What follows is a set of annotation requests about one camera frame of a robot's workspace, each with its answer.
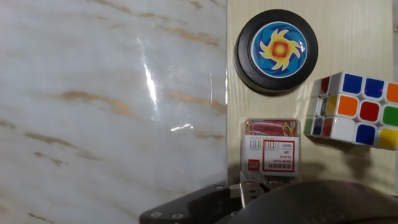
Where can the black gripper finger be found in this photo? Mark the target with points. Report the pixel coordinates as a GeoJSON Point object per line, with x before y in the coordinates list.
{"type": "Point", "coordinates": [192, 205]}

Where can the red white card box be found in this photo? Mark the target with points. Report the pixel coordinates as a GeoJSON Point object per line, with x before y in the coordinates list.
{"type": "Point", "coordinates": [270, 155]}

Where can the white rubik's cube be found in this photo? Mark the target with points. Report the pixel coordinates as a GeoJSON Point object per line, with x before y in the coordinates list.
{"type": "Point", "coordinates": [351, 112]}

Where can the beige wooden shelf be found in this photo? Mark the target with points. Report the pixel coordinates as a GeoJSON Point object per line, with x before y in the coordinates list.
{"type": "Point", "coordinates": [342, 37]}

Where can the white marble pattern sheet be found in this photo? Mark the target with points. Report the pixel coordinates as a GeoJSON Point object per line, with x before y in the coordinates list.
{"type": "Point", "coordinates": [93, 93]}

